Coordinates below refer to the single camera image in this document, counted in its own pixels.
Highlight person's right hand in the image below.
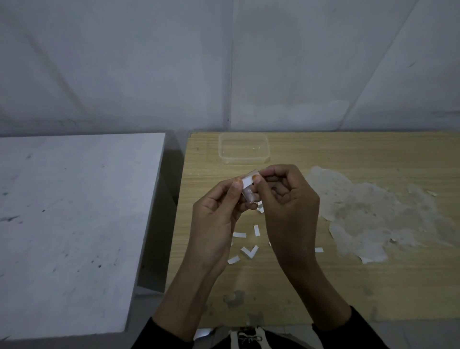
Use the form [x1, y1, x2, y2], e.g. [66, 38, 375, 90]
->
[252, 165, 320, 283]

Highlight person's left hand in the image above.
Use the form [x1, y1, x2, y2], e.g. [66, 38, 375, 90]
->
[187, 178, 259, 277]

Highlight small clear vial white label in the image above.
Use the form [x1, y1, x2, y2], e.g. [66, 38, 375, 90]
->
[240, 169, 260, 204]

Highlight person's right forearm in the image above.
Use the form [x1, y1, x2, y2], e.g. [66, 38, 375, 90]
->
[276, 264, 353, 332]

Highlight person's left forearm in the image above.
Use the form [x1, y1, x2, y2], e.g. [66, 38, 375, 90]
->
[153, 264, 220, 343]

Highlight clear plastic food container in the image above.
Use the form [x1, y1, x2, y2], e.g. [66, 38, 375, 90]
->
[218, 132, 271, 165]

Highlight scattered white paper strips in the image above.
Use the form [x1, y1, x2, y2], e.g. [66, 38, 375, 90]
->
[227, 201, 324, 265]

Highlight black long-sleeved top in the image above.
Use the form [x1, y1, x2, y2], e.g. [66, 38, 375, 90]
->
[131, 306, 391, 349]

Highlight white table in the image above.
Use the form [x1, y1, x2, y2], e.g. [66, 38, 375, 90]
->
[0, 133, 166, 341]

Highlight white drawstring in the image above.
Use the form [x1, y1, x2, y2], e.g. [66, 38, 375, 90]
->
[235, 331, 260, 349]

